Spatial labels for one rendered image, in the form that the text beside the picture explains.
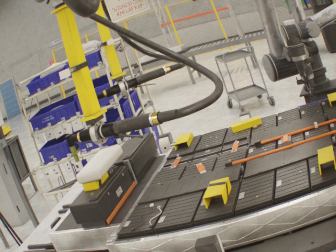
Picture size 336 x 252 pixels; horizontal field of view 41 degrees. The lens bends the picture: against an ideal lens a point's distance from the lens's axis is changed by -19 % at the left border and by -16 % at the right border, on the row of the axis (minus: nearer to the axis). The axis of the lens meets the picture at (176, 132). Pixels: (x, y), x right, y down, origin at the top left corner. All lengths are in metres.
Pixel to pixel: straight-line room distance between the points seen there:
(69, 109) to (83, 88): 3.16
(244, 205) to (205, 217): 0.14
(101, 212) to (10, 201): 4.02
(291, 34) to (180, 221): 1.47
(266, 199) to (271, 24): 1.78
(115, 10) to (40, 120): 2.63
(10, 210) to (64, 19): 4.36
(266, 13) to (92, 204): 1.82
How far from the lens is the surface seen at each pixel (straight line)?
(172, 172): 2.32
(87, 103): 1.85
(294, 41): 2.85
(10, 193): 5.90
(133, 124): 1.77
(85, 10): 0.84
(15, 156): 7.07
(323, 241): 1.52
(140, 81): 2.68
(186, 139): 2.67
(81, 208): 1.98
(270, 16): 3.23
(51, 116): 5.11
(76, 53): 1.84
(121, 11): 2.79
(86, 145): 4.87
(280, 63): 3.37
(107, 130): 1.84
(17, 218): 5.97
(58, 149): 4.99
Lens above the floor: 1.65
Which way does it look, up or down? 12 degrees down
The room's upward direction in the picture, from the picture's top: 19 degrees counter-clockwise
